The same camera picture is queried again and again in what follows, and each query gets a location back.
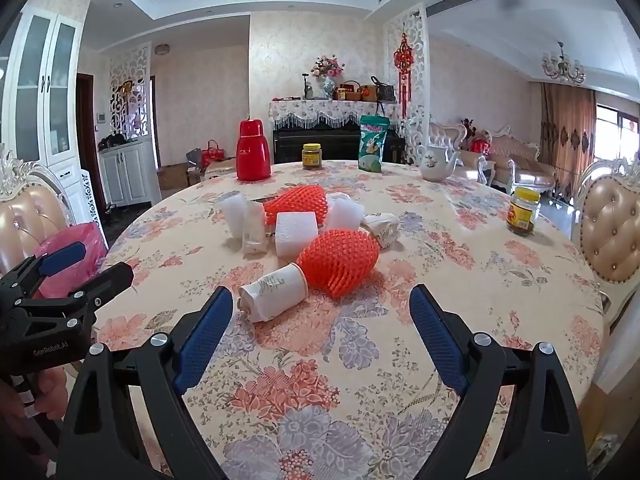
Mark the black piano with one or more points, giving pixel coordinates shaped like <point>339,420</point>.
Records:
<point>335,145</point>

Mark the tall white glass-door cabinet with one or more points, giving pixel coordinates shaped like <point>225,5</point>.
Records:
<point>45,85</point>

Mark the small yellow-lid jar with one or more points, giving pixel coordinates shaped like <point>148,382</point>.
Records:
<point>311,157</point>

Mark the white lattice panel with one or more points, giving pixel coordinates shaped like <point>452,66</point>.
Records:
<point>92,205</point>

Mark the white teapot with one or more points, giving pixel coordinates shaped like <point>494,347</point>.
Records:
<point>435,165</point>

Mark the person's left hand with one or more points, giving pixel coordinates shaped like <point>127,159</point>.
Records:
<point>50,387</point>

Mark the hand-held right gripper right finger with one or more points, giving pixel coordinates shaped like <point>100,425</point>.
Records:
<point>440,340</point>

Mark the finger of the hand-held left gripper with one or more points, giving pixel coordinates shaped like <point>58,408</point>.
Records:
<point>62,257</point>
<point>107,280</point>

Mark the woven basket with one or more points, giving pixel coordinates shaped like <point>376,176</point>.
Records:
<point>351,92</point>

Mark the dark handbag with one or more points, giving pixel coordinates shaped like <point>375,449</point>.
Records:
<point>382,90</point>

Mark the beige ornate sofa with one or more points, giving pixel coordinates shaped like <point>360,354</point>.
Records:
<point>525,160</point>

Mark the vase of pink flowers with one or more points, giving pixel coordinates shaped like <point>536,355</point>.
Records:
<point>327,72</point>

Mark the brown curtain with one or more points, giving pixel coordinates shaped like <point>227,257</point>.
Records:
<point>567,135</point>

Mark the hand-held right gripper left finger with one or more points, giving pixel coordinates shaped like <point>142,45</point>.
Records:
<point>205,340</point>

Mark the orange foam fruit net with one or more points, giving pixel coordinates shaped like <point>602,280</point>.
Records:
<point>295,202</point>
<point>340,260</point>

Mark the cardboard box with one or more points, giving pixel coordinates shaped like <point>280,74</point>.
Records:
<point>172,177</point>

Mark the lace piano cover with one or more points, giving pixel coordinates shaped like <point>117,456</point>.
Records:
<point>335,110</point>

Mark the red gift box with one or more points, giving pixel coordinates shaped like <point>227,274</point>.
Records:
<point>481,146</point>

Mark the chandelier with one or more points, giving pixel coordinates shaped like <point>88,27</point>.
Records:
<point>562,67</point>

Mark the red bag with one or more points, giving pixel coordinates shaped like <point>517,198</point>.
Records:
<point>214,155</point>

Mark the low white cabinet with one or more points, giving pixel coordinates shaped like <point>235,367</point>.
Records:
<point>125,170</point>

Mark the red knot hanging ornament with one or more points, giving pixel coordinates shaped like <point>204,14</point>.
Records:
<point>403,57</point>

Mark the white lattice partition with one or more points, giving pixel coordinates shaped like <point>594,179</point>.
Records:
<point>417,85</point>
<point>131,70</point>

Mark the large yellow-lid jar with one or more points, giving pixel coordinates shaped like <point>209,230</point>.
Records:
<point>522,212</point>

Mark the floral tablecloth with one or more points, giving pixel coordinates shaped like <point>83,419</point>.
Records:
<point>350,360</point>

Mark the dark wooden door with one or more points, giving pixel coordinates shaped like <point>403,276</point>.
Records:
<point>87,135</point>

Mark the window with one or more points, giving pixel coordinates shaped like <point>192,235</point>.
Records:
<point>617,127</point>

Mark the beige tufted dining chair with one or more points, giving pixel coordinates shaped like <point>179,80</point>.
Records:
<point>610,230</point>
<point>25,220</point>

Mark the pink plastic bag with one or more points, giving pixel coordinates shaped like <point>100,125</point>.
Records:
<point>80,232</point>

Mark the white paper cup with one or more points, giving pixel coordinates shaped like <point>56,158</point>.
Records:
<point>275,290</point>
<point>382,230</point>

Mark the green snack bag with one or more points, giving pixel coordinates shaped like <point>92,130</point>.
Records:
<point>372,145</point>

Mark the red thermos jug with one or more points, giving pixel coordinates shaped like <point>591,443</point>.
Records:
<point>252,155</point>

